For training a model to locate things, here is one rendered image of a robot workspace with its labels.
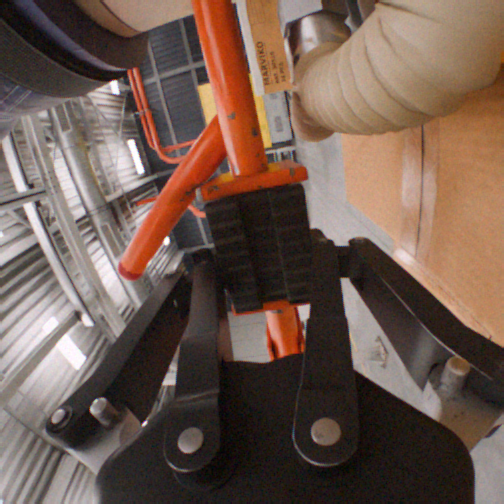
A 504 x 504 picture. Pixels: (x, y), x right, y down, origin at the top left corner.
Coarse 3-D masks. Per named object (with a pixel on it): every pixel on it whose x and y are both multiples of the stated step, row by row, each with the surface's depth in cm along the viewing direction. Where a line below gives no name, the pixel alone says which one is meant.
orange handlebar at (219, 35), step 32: (192, 0) 9; (224, 0) 9; (224, 32) 10; (224, 64) 10; (224, 96) 11; (224, 128) 12; (256, 128) 12; (256, 160) 12; (288, 320) 17; (288, 352) 18
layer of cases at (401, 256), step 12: (396, 252) 98; (408, 264) 89; (420, 264) 80; (420, 276) 81; (432, 276) 73; (432, 288) 74; (444, 288) 66; (444, 300) 67; (456, 300) 61; (456, 312) 61; (468, 312) 55; (468, 324) 55; (480, 324) 50
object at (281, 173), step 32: (288, 160) 18; (224, 192) 12; (256, 192) 12; (288, 192) 11; (224, 224) 12; (256, 224) 13; (288, 224) 12; (224, 256) 13; (256, 256) 13; (288, 256) 12; (256, 288) 13; (288, 288) 13
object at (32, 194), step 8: (32, 184) 165; (24, 192) 148; (32, 192) 156; (40, 192) 164; (0, 200) 127; (8, 200) 134; (16, 200) 141; (24, 200) 148; (32, 200) 156; (0, 208) 127; (8, 208) 133
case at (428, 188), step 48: (480, 96) 9; (384, 144) 21; (432, 144) 14; (480, 144) 10; (384, 192) 23; (432, 192) 15; (480, 192) 11; (432, 240) 16; (480, 240) 11; (480, 288) 12
